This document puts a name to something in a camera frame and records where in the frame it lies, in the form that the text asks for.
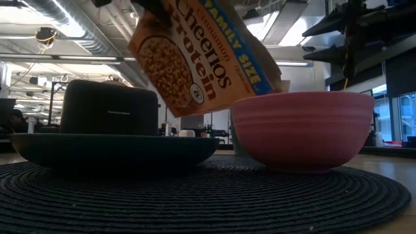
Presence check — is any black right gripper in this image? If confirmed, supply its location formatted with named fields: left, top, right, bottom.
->
left=302, top=0, right=363, bottom=79

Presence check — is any Cheerios Protein cereal box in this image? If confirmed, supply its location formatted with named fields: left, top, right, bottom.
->
left=127, top=0, right=291, bottom=118

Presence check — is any long ceiling light bar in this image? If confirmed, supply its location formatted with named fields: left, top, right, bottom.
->
left=0, top=53, right=137, bottom=63

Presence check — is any pink ribbed bowl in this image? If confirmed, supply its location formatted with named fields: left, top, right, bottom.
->
left=229, top=91, right=376, bottom=174

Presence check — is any black toaster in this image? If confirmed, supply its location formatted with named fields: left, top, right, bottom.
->
left=60, top=79, right=159, bottom=137

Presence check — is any black background stand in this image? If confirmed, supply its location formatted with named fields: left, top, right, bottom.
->
left=47, top=81, right=70, bottom=126

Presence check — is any dark green plate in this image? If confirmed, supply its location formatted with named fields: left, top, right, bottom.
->
left=9, top=132, right=220, bottom=170

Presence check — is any round black woven placemat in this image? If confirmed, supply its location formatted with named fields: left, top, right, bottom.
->
left=0, top=154, right=412, bottom=234

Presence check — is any silver ceiling air duct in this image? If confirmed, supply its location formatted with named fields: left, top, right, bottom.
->
left=19, top=0, right=151, bottom=89

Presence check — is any black yellow ceiling cable reel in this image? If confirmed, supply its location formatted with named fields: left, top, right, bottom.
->
left=34, top=27, right=59, bottom=46

